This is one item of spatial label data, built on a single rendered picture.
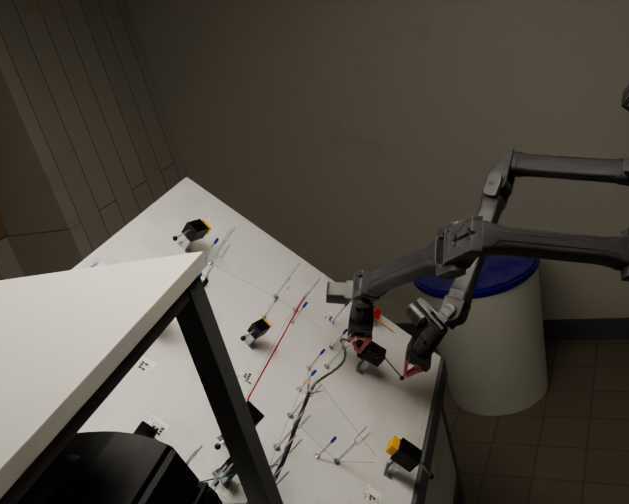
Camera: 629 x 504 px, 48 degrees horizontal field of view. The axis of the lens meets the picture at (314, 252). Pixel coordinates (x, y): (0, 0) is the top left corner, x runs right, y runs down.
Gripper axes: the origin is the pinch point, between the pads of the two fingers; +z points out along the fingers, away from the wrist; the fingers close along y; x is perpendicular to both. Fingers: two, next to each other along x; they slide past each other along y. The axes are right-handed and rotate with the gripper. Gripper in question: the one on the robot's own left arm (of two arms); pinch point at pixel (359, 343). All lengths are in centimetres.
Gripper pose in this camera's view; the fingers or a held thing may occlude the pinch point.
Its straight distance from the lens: 199.0
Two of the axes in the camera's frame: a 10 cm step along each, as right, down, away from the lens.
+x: 9.9, 0.9, -0.9
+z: -0.3, 8.3, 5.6
